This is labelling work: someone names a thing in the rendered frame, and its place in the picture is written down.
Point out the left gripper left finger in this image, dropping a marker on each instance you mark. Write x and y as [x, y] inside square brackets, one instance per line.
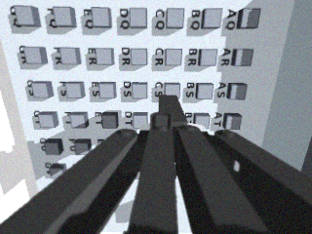
[84, 198]

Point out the grey box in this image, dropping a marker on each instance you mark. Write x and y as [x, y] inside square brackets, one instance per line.
[102, 64]

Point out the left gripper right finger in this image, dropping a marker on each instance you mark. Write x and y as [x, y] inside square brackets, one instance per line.
[278, 195]

